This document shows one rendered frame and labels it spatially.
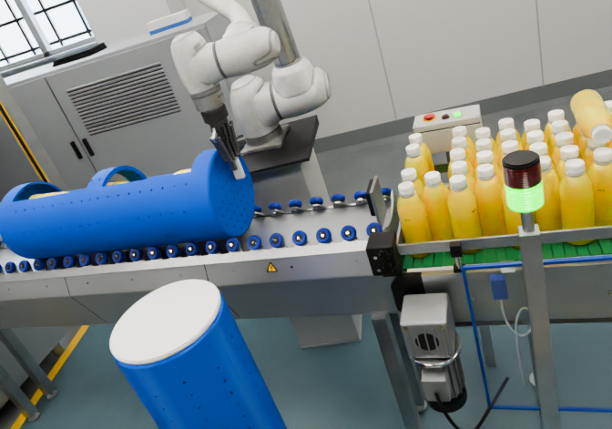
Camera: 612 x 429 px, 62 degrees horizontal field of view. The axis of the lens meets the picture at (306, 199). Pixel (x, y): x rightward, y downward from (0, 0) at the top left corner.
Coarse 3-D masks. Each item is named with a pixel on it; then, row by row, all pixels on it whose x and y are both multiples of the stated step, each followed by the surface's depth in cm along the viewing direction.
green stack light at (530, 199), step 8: (512, 192) 93; (520, 192) 91; (528, 192) 91; (536, 192) 91; (512, 200) 93; (520, 200) 92; (528, 200) 92; (536, 200) 92; (512, 208) 94; (520, 208) 93; (528, 208) 92; (536, 208) 92
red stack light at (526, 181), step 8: (504, 168) 92; (536, 168) 89; (504, 176) 93; (512, 176) 90; (520, 176) 90; (528, 176) 89; (536, 176) 90; (512, 184) 92; (520, 184) 90; (528, 184) 90; (536, 184) 90
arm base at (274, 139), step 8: (280, 128) 205; (288, 128) 211; (264, 136) 200; (272, 136) 201; (280, 136) 203; (240, 144) 211; (248, 144) 205; (256, 144) 202; (264, 144) 201; (272, 144) 200; (280, 144) 199; (240, 152) 204; (248, 152) 204
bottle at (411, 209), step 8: (400, 200) 128; (408, 200) 126; (416, 200) 126; (400, 208) 128; (408, 208) 126; (416, 208) 126; (424, 208) 128; (400, 216) 129; (408, 216) 127; (416, 216) 127; (424, 216) 128; (408, 224) 128; (416, 224) 128; (424, 224) 129; (408, 232) 130; (416, 232) 129; (424, 232) 130; (408, 240) 132; (416, 240) 130; (424, 240) 130; (432, 240) 133; (416, 256) 133; (424, 256) 132
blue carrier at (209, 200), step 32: (32, 192) 191; (96, 192) 162; (128, 192) 156; (160, 192) 151; (192, 192) 147; (224, 192) 153; (0, 224) 176; (32, 224) 171; (64, 224) 166; (96, 224) 162; (128, 224) 157; (160, 224) 154; (192, 224) 151; (224, 224) 150; (32, 256) 183
